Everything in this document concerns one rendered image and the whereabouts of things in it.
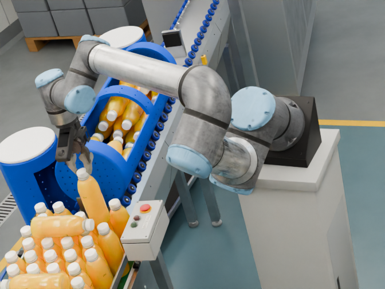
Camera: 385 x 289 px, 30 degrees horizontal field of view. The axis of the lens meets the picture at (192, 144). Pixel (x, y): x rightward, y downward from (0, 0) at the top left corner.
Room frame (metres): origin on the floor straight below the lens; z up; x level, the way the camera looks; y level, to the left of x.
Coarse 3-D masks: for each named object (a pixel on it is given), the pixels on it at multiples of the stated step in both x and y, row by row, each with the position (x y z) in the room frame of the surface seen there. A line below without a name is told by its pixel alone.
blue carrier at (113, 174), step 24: (144, 48) 3.06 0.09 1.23; (96, 96) 2.77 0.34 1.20; (120, 96) 2.68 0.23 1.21; (144, 96) 2.70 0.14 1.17; (168, 96) 2.91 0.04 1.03; (96, 120) 2.78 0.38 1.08; (96, 144) 2.33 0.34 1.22; (144, 144) 2.51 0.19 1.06; (96, 168) 2.30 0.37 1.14; (120, 168) 2.27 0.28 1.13; (72, 192) 2.35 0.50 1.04; (120, 192) 2.27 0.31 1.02
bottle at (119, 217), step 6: (120, 204) 2.10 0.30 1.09; (114, 210) 2.08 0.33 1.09; (120, 210) 2.08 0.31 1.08; (126, 210) 2.09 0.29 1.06; (114, 216) 2.07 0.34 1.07; (120, 216) 2.07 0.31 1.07; (126, 216) 2.07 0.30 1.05; (114, 222) 2.07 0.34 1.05; (120, 222) 2.06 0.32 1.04; (126, 222) 2.07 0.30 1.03; (114, 228) 2.07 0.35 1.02; (120, 228) 2.06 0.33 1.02; (120, 234) 2.06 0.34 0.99
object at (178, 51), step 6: (168, 30) 3.53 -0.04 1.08; (174, 30) 3.51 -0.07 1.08; (180, 30) 3.51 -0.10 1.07; (162, 36) 3.52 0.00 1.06; (168, 36) 3.49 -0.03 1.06; (174, 36) 3.48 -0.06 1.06; (180, 36) 3.49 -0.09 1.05; (168, 42) 3.50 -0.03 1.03; (174, 42) 3.49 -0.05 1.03; (180, 42) 3.48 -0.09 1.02; (168, 48) 3.52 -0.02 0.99; (174, 48) 3.51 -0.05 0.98; (180, 48) 3.49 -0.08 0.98; (174, 54) 3.51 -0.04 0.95; (180, 54) 3.50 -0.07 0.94; (186, 54) 3.50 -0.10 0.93
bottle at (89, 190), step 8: (88, 176) 2.04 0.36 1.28; (80, 184) 2.03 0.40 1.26; (88, 184) 2.02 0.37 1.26; (96, 184) 2.04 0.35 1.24; (80, 192) 2.03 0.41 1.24; (88, 192) 2.01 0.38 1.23; (96, 192) 2.02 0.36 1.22; (88, 200) 2.01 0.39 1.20; (96, 200) 2.02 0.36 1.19; (104, 200) 2.05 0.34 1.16; (88, 208) 2.02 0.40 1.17; (96, 208) 2.01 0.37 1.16; (104, 208) 2.03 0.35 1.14; (88, 216) 2.03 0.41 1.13; (96, 216) 2.01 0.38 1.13; (104, 216) 2.02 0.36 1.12; (96, 224) 2.01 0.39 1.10
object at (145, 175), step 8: (224, 0) 4.15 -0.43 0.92; (216, 16) 3.93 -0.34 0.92; (208, 32) 3.73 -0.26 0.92; (200, 48) 3.54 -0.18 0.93; (200, 56) 3.47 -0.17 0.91; (192, 64) 3.37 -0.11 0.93; (168, 104) 2.99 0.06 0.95; (176, 104) 3.01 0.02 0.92; (160, 120) 2.85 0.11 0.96; (168, 120) 2.88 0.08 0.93; (168, 128) 2.83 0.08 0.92; (160, 136) 2.75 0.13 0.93; (160, 144) 2.70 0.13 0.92; (152, 152) 2.64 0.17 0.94; (152, 160) 2.59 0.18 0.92; (136, 168) 2.51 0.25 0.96; (144, 176) 2.48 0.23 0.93; (136, 184) 2.42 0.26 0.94; (144, 184) 2.44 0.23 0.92; (136, 192) 2.38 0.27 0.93; (136, 200) 2.34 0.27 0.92; (128, 208) 2.29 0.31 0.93
